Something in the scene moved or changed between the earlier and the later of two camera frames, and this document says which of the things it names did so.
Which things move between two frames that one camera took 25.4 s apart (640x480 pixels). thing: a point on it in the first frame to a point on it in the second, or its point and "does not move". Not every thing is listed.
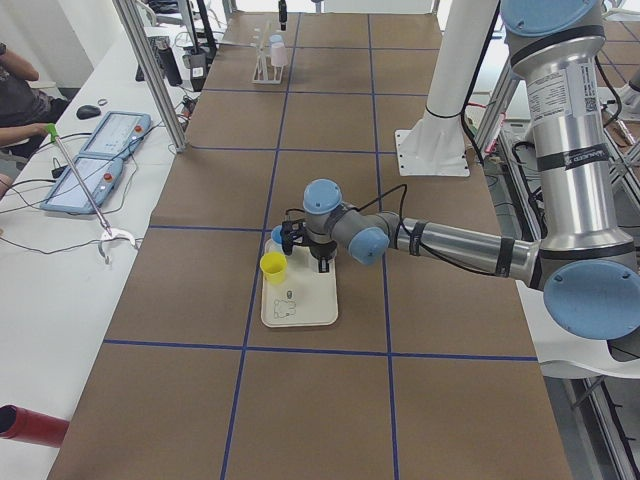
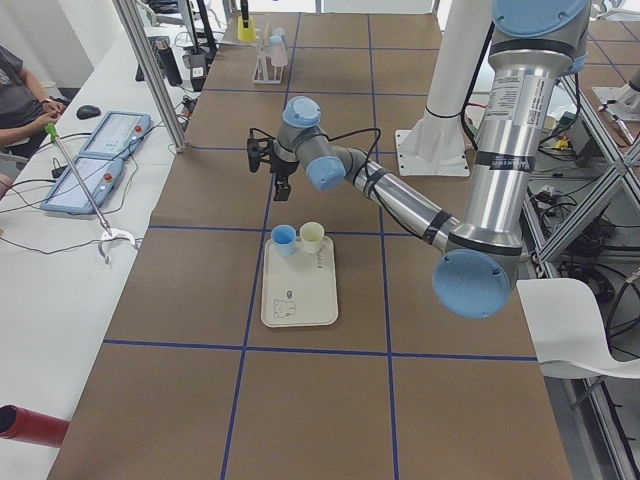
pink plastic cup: x=279 y=54 does not move
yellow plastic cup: x=274 y=264 to x=246 y=34
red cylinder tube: x=32 y=427 does not move
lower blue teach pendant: x=99 y=174 does not move
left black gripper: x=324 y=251 to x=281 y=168
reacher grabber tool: x=53 y=136 does not move
